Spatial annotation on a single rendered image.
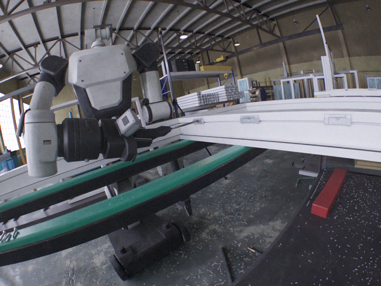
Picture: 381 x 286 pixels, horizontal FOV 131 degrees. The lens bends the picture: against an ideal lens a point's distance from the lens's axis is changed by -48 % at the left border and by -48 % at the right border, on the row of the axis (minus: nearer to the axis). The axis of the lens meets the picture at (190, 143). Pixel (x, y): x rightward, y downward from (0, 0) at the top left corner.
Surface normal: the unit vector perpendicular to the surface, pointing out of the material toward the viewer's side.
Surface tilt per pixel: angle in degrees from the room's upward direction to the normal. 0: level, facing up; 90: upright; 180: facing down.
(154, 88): 93
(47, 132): 93
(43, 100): 75
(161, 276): 0
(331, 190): 0
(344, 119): 90
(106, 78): 93
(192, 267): 0
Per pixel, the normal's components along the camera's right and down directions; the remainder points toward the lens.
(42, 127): 0.75, 0.06
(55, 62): 0.53, -0.39
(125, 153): -0.66, 0.05
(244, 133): -0.80, 0.29
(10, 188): 0.57, 0.07
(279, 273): -0.19, -0.96
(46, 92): 0.84, -0.33
